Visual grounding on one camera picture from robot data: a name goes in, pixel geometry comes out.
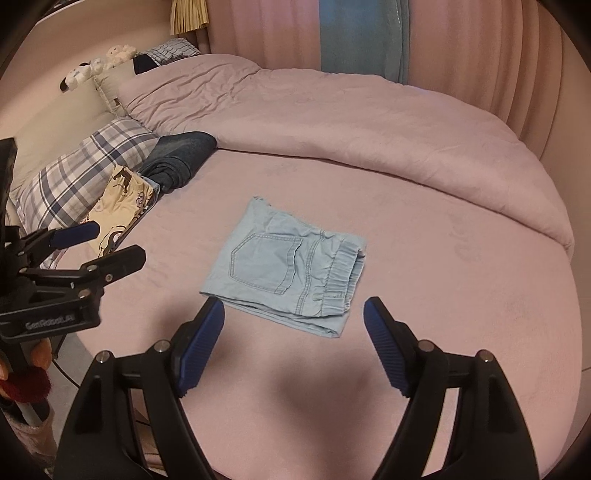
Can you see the cream plush toy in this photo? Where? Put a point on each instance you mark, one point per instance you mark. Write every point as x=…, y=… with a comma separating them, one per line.
x=121, y=51

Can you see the light blue pants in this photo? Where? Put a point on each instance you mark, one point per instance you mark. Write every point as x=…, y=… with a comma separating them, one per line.
x=277, y=263

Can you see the pink duvet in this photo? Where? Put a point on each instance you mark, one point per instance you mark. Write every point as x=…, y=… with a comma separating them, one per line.
x=323, y=115

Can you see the person's left hand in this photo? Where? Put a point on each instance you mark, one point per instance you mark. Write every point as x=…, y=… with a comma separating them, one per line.
x=39, y=355

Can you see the white plush toy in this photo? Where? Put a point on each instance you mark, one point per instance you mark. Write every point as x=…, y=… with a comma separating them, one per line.
x=99, y=65

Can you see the black and white plush dog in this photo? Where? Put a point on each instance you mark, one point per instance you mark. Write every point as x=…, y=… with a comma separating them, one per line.
x=76, y=76

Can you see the folded dark blue jeans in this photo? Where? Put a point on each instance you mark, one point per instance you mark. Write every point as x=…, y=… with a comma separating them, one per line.
x=180, y=154

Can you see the beige headboard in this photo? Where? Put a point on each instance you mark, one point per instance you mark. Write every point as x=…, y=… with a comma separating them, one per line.
x=51, y=120

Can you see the blue curtain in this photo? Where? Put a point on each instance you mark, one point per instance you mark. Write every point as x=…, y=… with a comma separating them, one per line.
x=360, y=37

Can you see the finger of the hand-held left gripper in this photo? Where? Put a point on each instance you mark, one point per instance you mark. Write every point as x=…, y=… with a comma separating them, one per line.
x=74, y=234
x=115, y=263

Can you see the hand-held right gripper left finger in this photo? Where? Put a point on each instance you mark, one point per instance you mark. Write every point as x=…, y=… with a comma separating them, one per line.
x=203, y=341

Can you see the beige pillow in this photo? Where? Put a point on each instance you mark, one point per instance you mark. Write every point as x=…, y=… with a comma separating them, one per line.
x=113, y=87

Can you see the pink curtain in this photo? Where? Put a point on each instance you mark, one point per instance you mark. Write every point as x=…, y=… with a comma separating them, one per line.
x=268, y=32
x=485, y=60

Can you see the cream patterned cloth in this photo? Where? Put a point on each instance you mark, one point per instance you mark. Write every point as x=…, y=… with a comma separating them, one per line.
x=124, y=203

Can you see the large plaid pillow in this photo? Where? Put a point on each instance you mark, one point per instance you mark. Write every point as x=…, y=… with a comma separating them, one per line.
x=87, y=175

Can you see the yellow fringed cloth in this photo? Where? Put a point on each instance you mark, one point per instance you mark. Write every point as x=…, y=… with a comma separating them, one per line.
x=189, y=16

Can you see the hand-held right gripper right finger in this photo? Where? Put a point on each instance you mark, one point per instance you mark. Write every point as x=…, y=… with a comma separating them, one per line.
x=383, y=341

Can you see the pink fuzzy cloth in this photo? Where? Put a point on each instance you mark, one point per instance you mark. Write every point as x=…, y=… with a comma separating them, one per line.
x=34, y=436

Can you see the small plaid pillow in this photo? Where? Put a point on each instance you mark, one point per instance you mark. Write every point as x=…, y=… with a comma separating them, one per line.
x=173, y=51

